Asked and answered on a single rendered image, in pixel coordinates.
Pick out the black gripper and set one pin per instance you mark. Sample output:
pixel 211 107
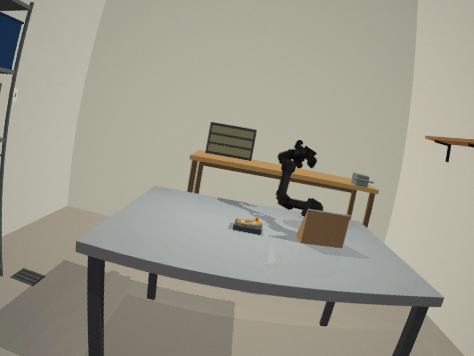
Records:
pixel 306 153

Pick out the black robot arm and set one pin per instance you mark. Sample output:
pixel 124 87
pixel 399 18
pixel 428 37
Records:
pixel 288 167

